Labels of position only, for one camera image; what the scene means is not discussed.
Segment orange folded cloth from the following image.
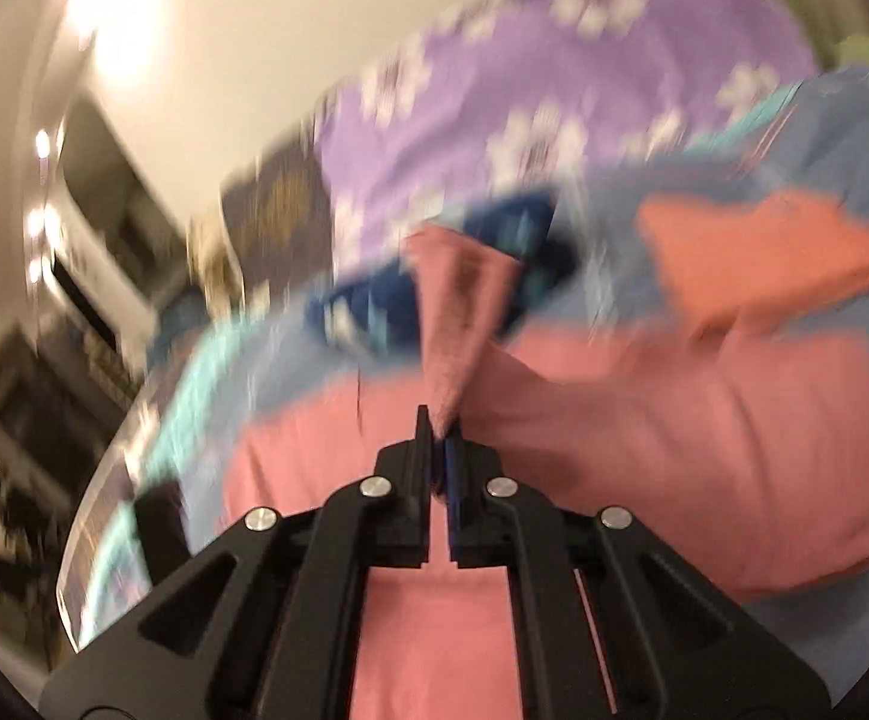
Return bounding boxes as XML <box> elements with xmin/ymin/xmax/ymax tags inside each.
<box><xmin>635</xmin><ymin>191</ymin><xmax>869</xmax><ymax>332</ymax></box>

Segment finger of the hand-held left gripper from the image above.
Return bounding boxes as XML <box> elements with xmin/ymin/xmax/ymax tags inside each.
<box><xmin>136</xmin><ymin>484</ymin><xmax>190</xmax><ymax>587</ymax></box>

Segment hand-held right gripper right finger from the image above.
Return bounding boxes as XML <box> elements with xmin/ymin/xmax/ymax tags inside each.
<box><xmin>443</xmin><ymin>421</ymin><xmax>832</xmax><ymax>720</ymax></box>

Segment brown patterned cloth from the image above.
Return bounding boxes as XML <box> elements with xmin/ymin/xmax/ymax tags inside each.
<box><xmin>220</xmin><ymin>156</ymin><xmax>339</xmax><ymax>295</ymax></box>

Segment navy star-print garment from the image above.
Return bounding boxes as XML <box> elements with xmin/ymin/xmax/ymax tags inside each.
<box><xmin>303</xmin><ymin>191</ymin><xmax>579</xmax><ymax>358</ymax></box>

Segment ceiling light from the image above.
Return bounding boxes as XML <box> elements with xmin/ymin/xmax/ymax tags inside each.
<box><xmin>67</xmin><ymin>0</ymin><xmax>175</xmax><ymax>85</ymax></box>

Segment dark furniture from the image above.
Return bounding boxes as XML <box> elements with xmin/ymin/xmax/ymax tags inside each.
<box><xmin>0</xmin><ymin>315</ymin><xmax>145</xmax><ymax>662</ymax></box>

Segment pink garment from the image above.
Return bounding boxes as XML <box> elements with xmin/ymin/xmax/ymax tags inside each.
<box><xmin>220</xmin><ymin>229</ymin><xmax>869</xmax><ymax>720</ymax></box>

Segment purple floral pillow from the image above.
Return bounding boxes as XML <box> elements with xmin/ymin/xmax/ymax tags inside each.
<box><xmin>314</xmin><ymin>0</ymin><xmax>819</xmax><ymax>287</ymax></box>

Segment blue striped bedsheet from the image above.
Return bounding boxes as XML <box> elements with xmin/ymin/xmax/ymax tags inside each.
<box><xmin>74</xmin><ymin>66</ymin><xmax>869</xmax><ymax>700</ymax></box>

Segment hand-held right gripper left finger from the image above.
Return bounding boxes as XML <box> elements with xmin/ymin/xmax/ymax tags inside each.
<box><xmin>38</xmin><ymin>405</ymin><xmax>435</xmax><ymax>720</ymax></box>

